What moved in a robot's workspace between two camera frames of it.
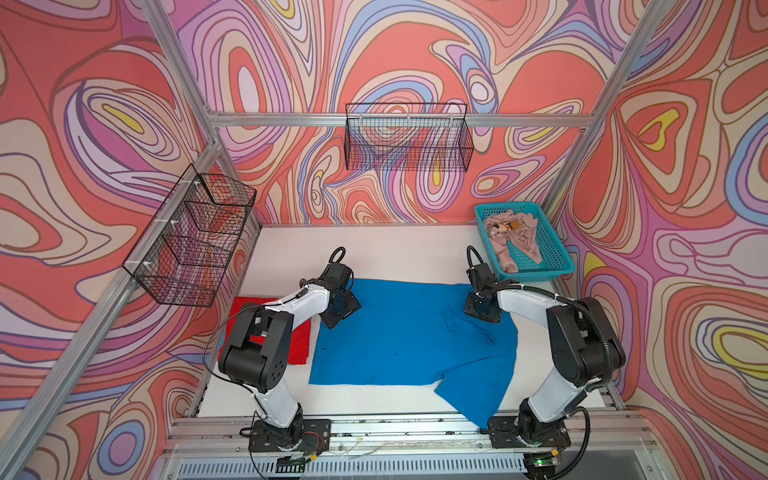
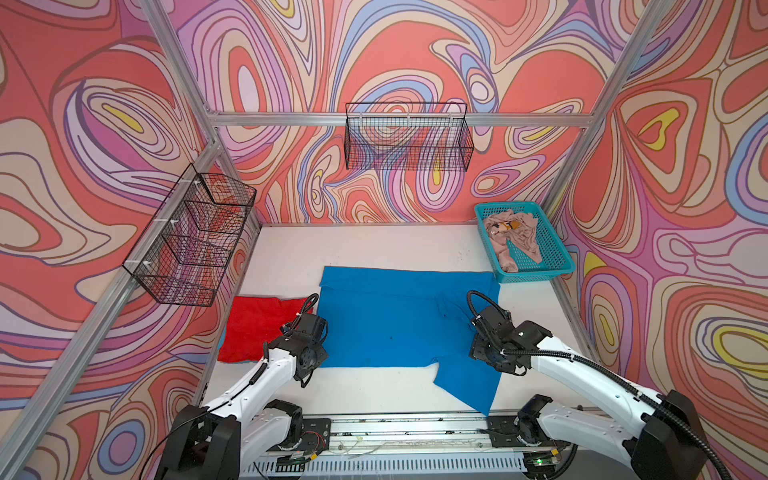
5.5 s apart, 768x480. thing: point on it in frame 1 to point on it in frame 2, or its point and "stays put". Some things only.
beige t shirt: (520, 229) stays put
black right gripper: (471, 310) to (478, 351)
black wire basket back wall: (408, 137) stays put
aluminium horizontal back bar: (402, 119) stays put
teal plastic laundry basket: (556, 260) stays put
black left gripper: (354, 304) to (322, 356)
